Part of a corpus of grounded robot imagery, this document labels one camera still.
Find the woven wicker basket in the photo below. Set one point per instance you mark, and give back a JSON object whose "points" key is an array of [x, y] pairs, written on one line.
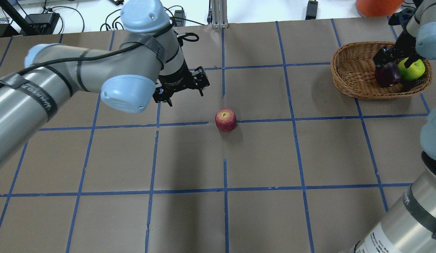
{"points": [[353, 67]]}

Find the dark red apple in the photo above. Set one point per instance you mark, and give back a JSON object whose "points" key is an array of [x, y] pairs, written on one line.
{"points": [[388, 75]]}

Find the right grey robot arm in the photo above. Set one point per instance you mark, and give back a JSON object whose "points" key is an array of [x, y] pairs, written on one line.
{"points": [[409, 226]]}

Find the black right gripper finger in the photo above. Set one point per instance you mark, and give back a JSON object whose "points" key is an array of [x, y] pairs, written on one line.
{"points": [[410, 60], [382, 57]]}

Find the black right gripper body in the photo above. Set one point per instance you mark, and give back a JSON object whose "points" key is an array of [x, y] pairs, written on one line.
{"points": [[402, 44]]}

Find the red yellow apple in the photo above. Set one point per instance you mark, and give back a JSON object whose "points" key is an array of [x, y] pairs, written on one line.
{"points": [[225, 120]]}

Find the black power adapter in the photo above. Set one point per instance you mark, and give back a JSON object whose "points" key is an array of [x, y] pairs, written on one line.
{"points": [[311, 10]]}

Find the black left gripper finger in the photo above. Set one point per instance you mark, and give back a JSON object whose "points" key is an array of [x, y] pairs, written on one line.
{"points": [[163, 96], [200, 80]]}

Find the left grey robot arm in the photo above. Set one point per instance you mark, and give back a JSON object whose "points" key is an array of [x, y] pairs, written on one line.
{"points": [[149, 65]]}

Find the aluminium frame post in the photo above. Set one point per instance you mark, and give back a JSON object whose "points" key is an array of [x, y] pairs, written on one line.
{"points": [[218, 14]]}

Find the green apple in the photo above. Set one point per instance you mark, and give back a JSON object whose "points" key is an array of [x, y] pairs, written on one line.
{"points": [[413, 72]]}

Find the orange bucket with lid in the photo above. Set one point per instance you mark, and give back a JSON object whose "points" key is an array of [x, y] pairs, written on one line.
{"points": [[377, 8]]}

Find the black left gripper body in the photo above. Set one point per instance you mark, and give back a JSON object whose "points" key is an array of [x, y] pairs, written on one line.
{"points": [[174, 81]]}

